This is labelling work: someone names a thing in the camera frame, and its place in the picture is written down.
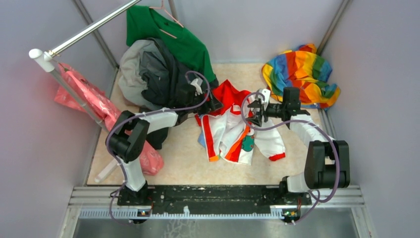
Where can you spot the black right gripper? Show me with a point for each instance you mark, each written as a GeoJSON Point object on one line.
{"type": "Point", "coordinates": [257, 120]}

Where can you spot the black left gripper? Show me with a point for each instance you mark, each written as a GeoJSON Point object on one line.
{"type": "Point", "coordinates": [207, 106]}

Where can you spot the red white cartoon jacket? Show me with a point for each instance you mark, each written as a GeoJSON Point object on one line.
{"type": "Point", "coordinates": [226, 136]}

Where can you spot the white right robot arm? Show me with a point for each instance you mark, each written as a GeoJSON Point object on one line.
{"type": "Point", "coordinates": [327, 162]}

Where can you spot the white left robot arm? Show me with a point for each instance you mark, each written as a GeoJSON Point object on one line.
{"type": "Point", "coordinates": [126, 140]}

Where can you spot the dark grey jacket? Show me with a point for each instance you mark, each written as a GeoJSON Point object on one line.
{"type": "Point", "coordinates": [151, 75]}

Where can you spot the rainbow striped garment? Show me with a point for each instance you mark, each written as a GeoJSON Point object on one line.
{"type": "Point", "coordinates": [305, 70]}

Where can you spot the green t-shirt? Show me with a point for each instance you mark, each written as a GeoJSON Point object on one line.
{"type": "Point", "coordinates": [144, 22]}

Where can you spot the pink clothes hanger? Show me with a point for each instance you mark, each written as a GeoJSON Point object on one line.
{"type": "Point", "coordinates": [168, 14]}

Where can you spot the pink patterned garment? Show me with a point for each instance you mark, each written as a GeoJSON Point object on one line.
{"type": "Point", "coordinates": [150, 160]}

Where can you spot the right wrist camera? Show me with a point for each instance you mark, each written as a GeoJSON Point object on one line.
{"type": "Point", "coordinates": [264, 96]}

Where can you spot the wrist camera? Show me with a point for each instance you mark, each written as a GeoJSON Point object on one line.
{"type": "Point", "coordinates": [264, 96]}
{"type": "Point", "coordinates": [197, 82]}

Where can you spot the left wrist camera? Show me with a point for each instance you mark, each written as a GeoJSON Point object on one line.
{"type": "Point", "coordinates": [197, 82]}

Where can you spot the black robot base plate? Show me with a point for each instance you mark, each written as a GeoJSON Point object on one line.
{"type": "Point", "coordinates": [212, 199]}

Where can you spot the aluminium frame rail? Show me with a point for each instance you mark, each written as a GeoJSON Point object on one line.
{"type": "Point", "coordinates": [93, 212]}

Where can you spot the silver clothes rail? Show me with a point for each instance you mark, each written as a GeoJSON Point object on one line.
{"type": "Point", "coordinates": [44, 58]}

